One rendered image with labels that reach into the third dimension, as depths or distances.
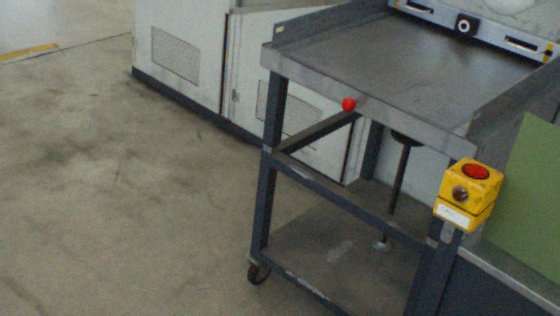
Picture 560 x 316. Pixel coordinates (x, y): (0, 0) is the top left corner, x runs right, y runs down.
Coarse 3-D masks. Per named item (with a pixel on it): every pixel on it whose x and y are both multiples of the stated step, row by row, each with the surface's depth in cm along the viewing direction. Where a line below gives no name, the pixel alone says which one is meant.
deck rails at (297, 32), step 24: (360, 0) 183; (384, 0) 193; (288, 24) 161; (312, 24) 170; (336, 24) 179; (360, 24) 182; (288, 48) 162; (552, 72) 163; (504, 96) 141; (528, 96) 154; (480, 120) 135
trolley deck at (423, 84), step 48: (336, 48) 166; (384, 48) 170; (432, 48) 174; (480, 48) 178; (336, 96) 152; (384, 96) 146; (432, 96) 148; (480, 96) 151; (432, 144) 139; (480, 144) 131
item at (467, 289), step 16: (464, 272) 120; (480, 272) 118; (448, 288) 125; (464, 288) 122; (480, 288) 119; (496, 288) 116; (448, 304) 126; (464, 304) 123; (480, 304) 120; (496, 304) 117; (512, 304) 115; (528, 304) 112
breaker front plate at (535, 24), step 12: (444, 0) 183; (456, 0) 181; (468, 0) 178; (480, 0) 176; (552, 0) 163; (480, 12) 177; (492, 12) 175; (528, 12) 168; (540, 12) 166; (552, 12) 164; (516, 24) 172; (528, 24) 170; (540, 24) 167; (552, 24) 165; (540, 36) 169; (552, 36) 167
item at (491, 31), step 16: (416, 0) 188; (432, 0) 185; (432, 16) 186; (448, 16) 183; (480, 16) 177; (480, 32) 178; (496, 32) 175; (512, 32) 172; (528, 32) 170; (512, 48) 174; (528, 48) 171
